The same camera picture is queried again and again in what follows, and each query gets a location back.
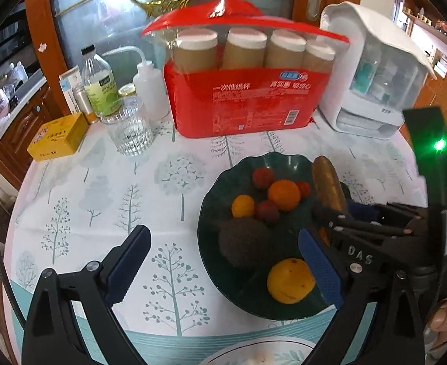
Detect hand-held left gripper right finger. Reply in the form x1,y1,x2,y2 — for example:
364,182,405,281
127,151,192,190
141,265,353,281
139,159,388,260
298,228,426,365

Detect tree print tablecloth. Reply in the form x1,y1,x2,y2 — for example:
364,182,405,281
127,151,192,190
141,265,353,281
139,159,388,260
3,108,433,365

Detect green label plastic bottle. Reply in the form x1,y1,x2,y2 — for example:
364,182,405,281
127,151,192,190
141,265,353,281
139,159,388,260
81,45,118,119

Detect frosted glass door gold ornament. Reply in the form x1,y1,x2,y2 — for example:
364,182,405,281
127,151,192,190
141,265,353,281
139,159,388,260
49,0,297,97

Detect dark red bayberry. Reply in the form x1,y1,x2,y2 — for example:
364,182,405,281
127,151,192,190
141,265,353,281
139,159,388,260
255,200,280,223

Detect brown bread stick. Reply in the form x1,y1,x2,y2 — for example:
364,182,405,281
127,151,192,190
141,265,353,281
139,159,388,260
312,155,348,214

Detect white and blue carton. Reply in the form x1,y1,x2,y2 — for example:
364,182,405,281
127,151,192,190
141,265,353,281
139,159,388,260
58,66,83,115

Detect white squeeze bottle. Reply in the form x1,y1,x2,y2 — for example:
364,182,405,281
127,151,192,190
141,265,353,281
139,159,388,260
106,46,170,120

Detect large yellow orange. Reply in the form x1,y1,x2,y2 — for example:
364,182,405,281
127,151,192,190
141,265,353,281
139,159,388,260
267,258,317,304

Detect orange tangerine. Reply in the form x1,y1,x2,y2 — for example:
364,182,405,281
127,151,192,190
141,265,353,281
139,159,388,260
268,179,302,212

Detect brown fuzzy kiwi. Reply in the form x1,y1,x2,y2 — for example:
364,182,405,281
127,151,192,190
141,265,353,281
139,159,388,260
218,216,269,269

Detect wooden wall shelf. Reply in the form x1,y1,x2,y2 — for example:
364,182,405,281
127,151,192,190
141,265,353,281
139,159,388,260
394,0,447,82

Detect red paper cup pack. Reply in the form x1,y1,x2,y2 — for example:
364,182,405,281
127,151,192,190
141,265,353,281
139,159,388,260
140,0,350,138

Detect silver metal can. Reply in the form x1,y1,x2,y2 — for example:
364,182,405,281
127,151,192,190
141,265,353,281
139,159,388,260
72,85,90,115

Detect person's right hand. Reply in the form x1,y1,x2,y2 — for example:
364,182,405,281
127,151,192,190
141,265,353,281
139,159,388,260
425,298,447,365

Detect dark green scalloped plate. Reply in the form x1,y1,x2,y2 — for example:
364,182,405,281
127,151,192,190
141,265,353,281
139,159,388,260
197,151,348,321

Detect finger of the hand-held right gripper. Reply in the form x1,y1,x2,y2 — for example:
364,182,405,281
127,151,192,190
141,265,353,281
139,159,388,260
312,202,427,274
339,182,426,224

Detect yellow cardboard box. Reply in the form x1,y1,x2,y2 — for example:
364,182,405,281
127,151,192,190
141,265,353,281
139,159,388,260
27,112,89,162

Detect wooden side cabinet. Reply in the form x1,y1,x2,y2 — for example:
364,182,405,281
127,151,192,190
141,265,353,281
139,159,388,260
0,0,91,194

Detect white plate green rim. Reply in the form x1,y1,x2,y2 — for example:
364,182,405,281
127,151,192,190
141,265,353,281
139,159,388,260
207,335,320,365

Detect white cosmetics organizer box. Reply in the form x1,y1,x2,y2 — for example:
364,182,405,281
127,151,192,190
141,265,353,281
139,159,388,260
318,2,437,139

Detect clear ribbed drinking glass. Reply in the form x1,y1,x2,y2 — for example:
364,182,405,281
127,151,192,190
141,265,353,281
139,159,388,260
106,95,154,157

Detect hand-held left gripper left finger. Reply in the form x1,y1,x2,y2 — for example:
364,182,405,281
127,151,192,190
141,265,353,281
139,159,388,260
20,225,152,365

